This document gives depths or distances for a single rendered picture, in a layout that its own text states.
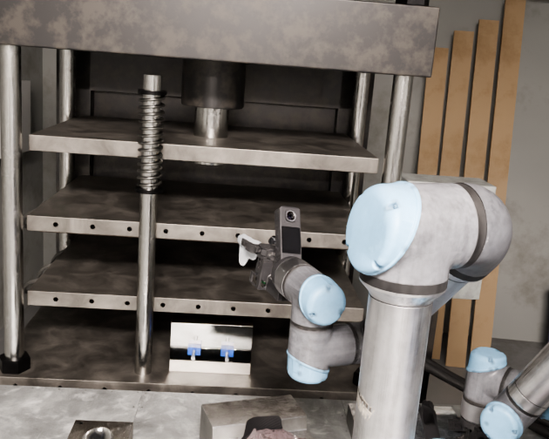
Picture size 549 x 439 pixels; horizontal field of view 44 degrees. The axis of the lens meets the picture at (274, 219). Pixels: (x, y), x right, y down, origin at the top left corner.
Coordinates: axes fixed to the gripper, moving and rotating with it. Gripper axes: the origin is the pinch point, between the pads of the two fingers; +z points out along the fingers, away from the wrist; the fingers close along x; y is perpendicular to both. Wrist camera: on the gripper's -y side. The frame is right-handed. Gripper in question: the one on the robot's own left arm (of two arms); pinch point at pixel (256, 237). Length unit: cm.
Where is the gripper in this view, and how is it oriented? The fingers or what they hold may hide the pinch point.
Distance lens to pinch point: 143.1
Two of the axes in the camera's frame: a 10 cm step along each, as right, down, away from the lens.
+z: -3.7, -2.4, 9.0
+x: 9.1, 1.1, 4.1
